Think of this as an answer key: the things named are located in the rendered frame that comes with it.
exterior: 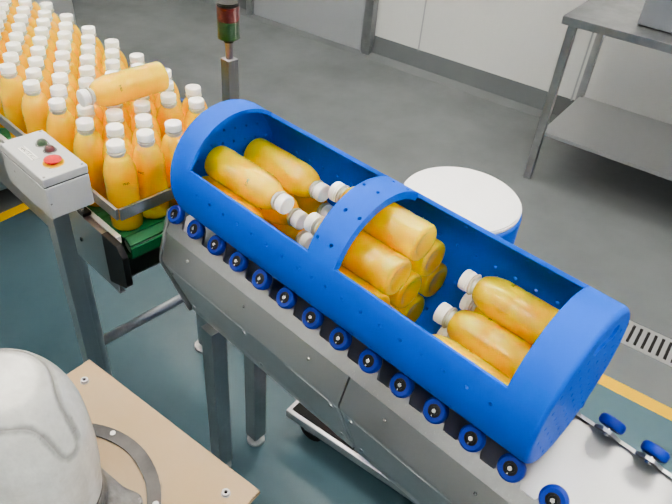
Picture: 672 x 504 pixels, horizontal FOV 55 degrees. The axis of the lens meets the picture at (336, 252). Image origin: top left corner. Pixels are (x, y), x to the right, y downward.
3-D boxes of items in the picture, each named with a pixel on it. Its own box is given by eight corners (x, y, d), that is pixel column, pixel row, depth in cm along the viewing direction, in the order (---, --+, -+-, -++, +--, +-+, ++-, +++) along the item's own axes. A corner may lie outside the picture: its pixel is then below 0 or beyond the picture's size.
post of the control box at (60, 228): (112, 459, 204) (47, 199, 142) (106, 451, 206) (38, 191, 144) (124, 452, 206) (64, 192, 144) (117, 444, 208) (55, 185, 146)
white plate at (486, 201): (522, 243, 135) (520, 248, 136) (522, 177, 157) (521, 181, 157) (393, 219, 139) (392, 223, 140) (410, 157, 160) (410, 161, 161)
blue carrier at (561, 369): (505, 498, 95) (577, 355, 80) (165, 230, 140) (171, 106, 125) (583, 412, 115) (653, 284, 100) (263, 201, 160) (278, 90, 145)
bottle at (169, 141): (199, 195, 165) (194, 124, 152) (188, 211, 159) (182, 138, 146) (172, 190, 166) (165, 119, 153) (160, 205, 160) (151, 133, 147)
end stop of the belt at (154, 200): (121, 221, 146) (120, 210, 144) (119, 219, 146) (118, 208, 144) (256, 163, 169) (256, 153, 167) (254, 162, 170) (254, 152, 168)
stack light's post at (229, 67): (237, 331, 251) (228, 61, 183) (231, 326, 253) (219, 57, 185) (245, 326, 254) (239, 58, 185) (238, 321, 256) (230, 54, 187)
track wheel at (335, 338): (352, 334, 118) (357, 335, 119) (334, 321, 120) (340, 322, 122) (340, 355, 118) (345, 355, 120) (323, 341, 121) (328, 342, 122)
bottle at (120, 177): (107, 219, 154) (93, 145, 141) (137, 211, 157) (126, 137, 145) (118, 235, 149) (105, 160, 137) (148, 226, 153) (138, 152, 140)
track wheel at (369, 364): (383, 357, 114) (387, 357, 116) (364, 343, 116) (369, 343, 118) (370, 378, 114) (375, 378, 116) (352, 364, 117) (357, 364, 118)
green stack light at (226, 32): (226, 43, 178) (226, 25, 175) (212, 36, 181) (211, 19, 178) (244, 38, 182) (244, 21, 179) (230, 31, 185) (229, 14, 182)
